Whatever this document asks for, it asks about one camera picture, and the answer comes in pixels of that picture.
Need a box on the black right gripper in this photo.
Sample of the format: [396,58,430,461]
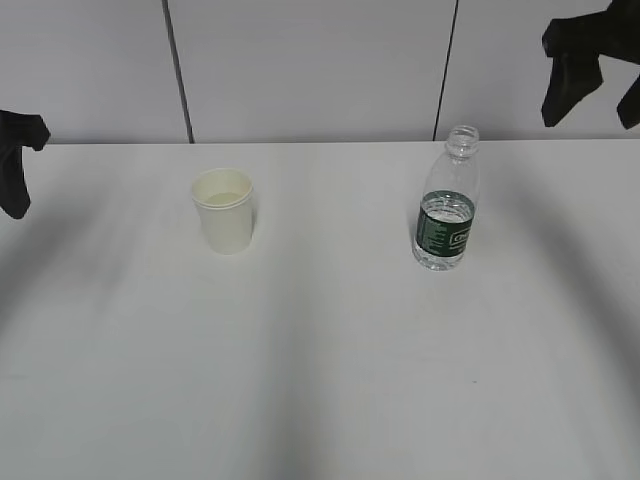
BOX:
[541,0,640,130]

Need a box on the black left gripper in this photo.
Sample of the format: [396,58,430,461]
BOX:
[0,110,51,219]

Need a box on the clear water bottle green label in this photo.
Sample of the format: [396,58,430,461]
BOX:
[412,125,480,271]

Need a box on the white paper cup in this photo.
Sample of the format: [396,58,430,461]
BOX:
[191,168,254,255]

